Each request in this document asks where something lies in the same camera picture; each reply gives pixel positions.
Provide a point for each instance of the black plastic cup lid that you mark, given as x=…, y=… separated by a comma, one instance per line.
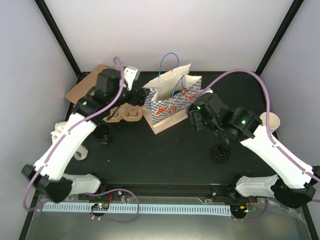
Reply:
x=175, y=93

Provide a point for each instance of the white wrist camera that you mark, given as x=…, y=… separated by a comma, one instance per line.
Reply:
x=207, y=91
x=131, y=74

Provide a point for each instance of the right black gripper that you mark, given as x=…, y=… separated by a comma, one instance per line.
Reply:
x=197, y=123

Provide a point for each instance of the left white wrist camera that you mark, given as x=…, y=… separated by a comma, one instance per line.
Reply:
x=131, y=74

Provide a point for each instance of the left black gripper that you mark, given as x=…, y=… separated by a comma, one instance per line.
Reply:
x=141, y=97

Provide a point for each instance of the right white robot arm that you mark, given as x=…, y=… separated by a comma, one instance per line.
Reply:
x=293, y=182

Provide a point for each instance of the light blue cable duct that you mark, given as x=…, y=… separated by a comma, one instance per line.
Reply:
x=158, y=209

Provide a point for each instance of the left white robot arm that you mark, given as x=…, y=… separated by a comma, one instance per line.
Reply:
x=113, y=88

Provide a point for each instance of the remaining pulp cup carriers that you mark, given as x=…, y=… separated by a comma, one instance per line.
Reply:
x=126, y=112

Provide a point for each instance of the brown kraft paper bag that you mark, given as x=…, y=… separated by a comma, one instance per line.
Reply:
x=81, y=88

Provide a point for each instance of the stack of paper cups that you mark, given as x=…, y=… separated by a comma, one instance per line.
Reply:
x=59, y=127
x=274, y=121

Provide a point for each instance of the left stack of paper cups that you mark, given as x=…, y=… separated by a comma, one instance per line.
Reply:
x=59, y=127

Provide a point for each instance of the loose black cup lid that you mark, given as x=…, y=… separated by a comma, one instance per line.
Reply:
x=220, y=153

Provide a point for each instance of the small circuit board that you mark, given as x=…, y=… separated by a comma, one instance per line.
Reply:
x=100, y=207

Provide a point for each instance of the blue checkered paper bag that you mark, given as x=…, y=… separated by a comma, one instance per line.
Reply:
x=160, y=110

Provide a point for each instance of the right stack of paper cups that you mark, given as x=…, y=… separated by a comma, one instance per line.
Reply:
x=274, y=121

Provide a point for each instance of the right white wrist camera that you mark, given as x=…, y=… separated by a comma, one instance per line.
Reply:
x=207, y=91

